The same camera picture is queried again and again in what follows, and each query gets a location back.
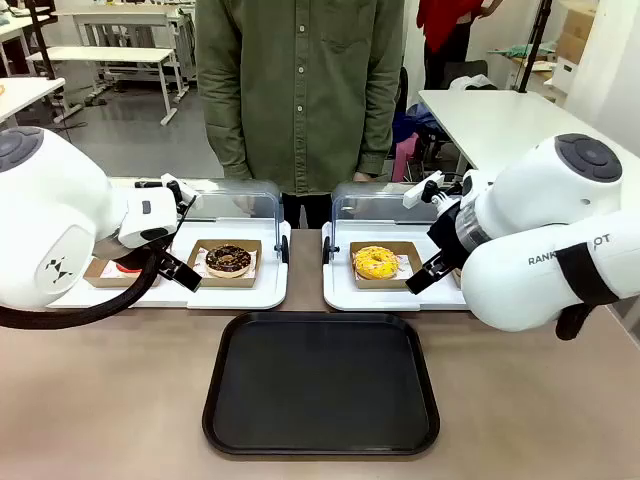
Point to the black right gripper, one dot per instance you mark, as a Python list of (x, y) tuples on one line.
[(450, 230)]

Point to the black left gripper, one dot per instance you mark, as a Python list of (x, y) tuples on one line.
[(140, 254)]

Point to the chocolate sprinkled donut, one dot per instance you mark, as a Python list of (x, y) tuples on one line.
[(225, 283), (215, 260)]

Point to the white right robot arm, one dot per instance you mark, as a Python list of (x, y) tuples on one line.
[(525, 210)]

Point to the person's right forearm green sleeve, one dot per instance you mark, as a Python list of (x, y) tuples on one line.
[(227, 150)]

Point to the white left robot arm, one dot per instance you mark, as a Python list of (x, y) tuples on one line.
[(50, 200)]

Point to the person's left forearm green sleeve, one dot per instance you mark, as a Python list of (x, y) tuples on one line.
[(377, 145)]

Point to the yellow glazed donut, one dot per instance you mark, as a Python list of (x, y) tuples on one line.
[(380, 285), (365, 265)]

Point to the red glazed donut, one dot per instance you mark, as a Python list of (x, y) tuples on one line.
[(125, 269)]

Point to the red donut in box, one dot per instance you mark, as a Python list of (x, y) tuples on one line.
[(105, 280)]

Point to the black plastic serving tray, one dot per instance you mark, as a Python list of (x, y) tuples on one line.
[(320, 380)]

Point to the person's right hand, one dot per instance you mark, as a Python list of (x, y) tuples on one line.
[(245, 204)]

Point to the person's left hand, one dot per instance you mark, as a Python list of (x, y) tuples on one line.
[(362, 177)]

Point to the white display case base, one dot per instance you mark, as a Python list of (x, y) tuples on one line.
[(340, 295), (235, 297)]

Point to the clear dome display lid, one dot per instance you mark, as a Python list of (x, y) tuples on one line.
[(225, 200), (370, 205)]

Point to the large white table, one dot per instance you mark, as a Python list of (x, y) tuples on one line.
[(500, 125)]

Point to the white plastic bag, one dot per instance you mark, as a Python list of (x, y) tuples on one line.
[(472, 82)]

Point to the person in green shirt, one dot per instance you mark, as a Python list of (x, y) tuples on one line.
[(300, 100)]

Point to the low white bench table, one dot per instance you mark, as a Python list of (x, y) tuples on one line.
[(100, 54)]

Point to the white storage box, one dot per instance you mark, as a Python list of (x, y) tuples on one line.
[(565, 75)]

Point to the teal cloth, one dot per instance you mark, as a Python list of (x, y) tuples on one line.
[(520, 50)]

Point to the black tripod pole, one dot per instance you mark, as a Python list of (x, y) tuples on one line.
[(532, 55)]

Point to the person in red top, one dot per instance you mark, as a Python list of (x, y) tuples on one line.
[(440, 25)]

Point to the black stand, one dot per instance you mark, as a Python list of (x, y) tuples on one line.
[(42, 40)]

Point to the small white table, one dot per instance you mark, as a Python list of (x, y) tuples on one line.
[(15, 25)]

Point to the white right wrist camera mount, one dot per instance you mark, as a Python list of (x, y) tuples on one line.
[(417, 192)]

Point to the white desk with frame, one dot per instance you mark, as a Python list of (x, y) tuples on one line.
[(125, 12)]

